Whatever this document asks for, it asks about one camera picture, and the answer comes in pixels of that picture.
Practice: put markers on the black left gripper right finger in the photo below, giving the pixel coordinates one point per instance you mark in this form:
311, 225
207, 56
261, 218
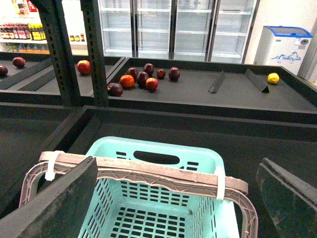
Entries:
290, 201

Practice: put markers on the turquoise plastic shopping basket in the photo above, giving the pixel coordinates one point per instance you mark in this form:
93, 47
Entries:
122, 209

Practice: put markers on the small dark red plum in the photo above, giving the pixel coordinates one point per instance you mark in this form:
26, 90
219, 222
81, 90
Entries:
161, 74

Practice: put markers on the white blue chest freezer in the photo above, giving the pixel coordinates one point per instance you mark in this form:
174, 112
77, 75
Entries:
283, 46

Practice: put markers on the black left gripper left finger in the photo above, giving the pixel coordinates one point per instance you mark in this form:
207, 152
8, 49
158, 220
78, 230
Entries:
59, 210

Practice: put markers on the dark fruit far left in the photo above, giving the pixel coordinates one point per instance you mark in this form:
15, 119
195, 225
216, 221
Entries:
19, 62

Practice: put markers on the dark plum right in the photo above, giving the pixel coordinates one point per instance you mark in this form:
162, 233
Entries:
174, 74

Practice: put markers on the dark fruit left edge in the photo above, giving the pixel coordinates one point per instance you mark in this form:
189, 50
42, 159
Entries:
3, 71

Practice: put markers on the black display tray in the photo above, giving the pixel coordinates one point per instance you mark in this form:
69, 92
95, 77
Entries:
242, 144
36, 83
223, 90

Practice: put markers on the dark plum middle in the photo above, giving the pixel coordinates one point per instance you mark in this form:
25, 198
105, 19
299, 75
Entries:
142, 78

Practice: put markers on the black left display tray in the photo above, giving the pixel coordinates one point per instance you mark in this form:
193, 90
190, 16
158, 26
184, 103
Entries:
36, 83

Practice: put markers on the white zip tie left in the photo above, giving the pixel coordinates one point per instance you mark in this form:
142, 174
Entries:
50, 174

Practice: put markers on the red apple front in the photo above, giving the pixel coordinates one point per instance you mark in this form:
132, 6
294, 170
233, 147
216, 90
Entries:
152, 84

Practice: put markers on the orange fruit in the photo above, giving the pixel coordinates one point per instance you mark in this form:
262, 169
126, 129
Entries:
127, 81

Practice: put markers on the store shelf with bottles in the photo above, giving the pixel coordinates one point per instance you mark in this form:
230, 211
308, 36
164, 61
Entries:
22, 31

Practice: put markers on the white zip tie right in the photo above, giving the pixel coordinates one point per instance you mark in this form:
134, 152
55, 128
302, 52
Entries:
220, 173

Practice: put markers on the grey basket handle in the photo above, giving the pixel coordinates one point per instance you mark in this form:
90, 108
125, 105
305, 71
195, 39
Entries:
173, 179

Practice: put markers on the black far display tray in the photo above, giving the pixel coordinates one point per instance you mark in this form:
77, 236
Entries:
223, 90

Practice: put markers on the white zip tie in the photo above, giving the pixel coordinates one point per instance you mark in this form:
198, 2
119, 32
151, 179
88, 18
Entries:
50, 174
220, 173

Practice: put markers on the red apple left tray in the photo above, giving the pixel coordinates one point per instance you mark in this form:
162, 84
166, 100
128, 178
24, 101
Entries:
84, 67

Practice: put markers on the dark plum back left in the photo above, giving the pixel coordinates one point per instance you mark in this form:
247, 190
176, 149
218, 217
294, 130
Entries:
133, 72

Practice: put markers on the black divider left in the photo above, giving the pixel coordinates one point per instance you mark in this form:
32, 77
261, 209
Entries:
217, 83

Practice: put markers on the dark plum back centre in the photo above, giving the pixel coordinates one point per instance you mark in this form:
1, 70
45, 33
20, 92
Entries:
149, 69

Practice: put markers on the glass door refrigerator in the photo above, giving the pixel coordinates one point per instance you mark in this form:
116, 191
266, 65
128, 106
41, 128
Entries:
198, 30

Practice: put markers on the black near display tray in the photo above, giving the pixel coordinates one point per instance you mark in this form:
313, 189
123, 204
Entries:
242, 144

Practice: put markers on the black triangular divider right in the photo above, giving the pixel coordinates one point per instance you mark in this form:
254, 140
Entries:
255, 80

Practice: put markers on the dark plum front left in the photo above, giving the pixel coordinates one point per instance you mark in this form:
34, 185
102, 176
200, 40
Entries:
115, 89

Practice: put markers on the yellow lemon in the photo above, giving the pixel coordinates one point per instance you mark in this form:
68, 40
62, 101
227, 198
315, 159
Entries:
273, 78

